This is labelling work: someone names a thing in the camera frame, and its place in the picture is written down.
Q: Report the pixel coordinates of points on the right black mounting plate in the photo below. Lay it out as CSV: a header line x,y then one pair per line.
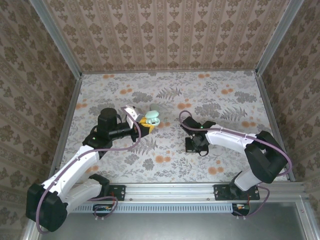
x,y
221,191

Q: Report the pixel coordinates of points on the aluminium frame post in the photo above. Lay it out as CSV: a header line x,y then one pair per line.
x,y
277,40
57,42

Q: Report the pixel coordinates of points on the floral patterned table cover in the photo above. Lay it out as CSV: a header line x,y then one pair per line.
x,y
175,160

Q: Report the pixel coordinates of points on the aluminium table edge rail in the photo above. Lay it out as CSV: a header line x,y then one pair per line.
x,y
68,117
268,112

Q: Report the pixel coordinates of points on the grey metal sheet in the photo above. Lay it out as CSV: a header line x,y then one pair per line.
x,y
162,227

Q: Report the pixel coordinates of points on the right aluminium table edge rail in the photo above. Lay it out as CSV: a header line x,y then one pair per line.
x,y
268,112

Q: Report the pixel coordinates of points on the left aluminium frame post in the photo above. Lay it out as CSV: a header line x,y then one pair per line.
x,y
57,42

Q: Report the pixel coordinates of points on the left aluminium table edge rail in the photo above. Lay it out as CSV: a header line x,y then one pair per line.
x,y
68,117

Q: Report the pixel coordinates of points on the mint green earbud charging case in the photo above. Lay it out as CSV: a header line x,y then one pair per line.
x,y
152,115

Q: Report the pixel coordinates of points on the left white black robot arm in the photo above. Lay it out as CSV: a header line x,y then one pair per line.
x,y
75,165

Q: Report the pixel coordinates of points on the black mounting plate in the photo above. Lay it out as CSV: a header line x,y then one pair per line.
x,y
221,191
117,191

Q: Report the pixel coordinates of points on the aluminium back edge rail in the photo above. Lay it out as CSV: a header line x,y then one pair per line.
x,y
170,72

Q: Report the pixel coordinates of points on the right aluminium frame post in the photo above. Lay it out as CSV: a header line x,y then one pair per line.
x,y
277,40

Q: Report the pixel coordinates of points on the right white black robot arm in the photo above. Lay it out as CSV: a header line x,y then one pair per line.
x,y
225,138

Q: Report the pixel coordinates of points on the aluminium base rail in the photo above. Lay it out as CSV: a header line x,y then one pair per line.
x,y
170,191

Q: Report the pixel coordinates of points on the left controller board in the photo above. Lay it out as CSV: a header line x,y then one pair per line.
x,y
103,208

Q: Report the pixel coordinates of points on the controller board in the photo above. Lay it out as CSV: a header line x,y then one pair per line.
x,y
103,208
240,208

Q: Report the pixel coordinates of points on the right controller board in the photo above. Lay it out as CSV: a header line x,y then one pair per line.
x,y
240,208

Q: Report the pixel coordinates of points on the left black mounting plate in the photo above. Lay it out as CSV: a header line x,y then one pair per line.
x,y
117,191

